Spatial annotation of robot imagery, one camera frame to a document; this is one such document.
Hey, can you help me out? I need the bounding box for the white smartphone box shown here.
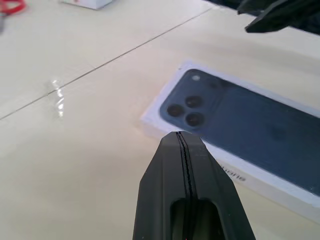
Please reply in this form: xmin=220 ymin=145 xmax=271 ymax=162
xmin=139 ymin=58 xmax=320 ymax=222

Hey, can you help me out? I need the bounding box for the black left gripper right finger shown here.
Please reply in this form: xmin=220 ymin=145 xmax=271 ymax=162
xmin=178 ymin=131 xmax=256 ymax=240

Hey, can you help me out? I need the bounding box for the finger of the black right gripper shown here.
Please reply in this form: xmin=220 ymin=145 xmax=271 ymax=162
xmin=244 ymin=9 xmax=320 ymax=34
xmin=236 ymin=0 xmax=278 ymax=15

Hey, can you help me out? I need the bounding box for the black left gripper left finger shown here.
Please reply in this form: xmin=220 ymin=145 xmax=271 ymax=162
xmin=132 ymin=131 xmax=191 ymax=240

